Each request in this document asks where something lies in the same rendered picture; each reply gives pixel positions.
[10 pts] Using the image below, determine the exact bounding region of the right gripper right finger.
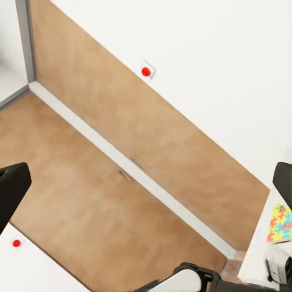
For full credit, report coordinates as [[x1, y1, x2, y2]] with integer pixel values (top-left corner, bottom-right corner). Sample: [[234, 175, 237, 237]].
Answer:
[[272, 162, 292, 211]]

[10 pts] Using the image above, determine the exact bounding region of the jigsaw puzzle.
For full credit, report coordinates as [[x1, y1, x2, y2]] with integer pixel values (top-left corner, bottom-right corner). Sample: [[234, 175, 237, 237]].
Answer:
[[267, 204, 292, 244]]

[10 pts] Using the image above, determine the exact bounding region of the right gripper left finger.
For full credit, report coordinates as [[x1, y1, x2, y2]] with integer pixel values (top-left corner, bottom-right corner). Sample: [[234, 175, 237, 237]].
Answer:
[[0, 162, 32, 234]]

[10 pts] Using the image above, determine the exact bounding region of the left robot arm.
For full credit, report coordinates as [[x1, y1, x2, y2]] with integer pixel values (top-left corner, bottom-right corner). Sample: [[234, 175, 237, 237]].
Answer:
[[133, 244, 292, 292]]

